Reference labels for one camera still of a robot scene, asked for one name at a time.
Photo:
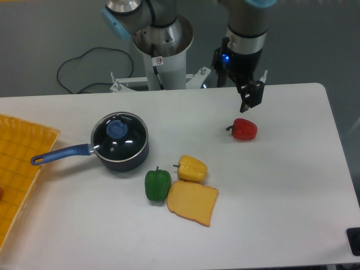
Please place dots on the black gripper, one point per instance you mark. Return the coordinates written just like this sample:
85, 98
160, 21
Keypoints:
233, 65

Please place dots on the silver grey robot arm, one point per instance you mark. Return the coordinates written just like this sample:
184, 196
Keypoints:
247, 21

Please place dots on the glass lid blue knob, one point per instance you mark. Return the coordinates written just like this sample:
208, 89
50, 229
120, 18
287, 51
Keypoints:
119, 136

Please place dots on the red bell pepper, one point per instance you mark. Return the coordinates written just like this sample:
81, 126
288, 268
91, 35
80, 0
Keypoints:
243, 130

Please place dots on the yellow bell pepper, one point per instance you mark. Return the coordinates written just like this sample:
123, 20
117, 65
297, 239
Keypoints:
191, 169

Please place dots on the toast bread slice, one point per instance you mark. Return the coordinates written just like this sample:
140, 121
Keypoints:
192, 201

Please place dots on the green bell pepper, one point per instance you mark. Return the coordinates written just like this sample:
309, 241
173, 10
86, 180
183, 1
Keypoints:
157, 184

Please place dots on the black object at table edge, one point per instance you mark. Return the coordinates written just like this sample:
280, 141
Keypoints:
353, 235

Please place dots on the yellow glass tray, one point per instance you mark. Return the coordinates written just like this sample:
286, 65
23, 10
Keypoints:
20, 141

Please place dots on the blue saucepan with handle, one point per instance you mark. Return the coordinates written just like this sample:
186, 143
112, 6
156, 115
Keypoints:
86, 150

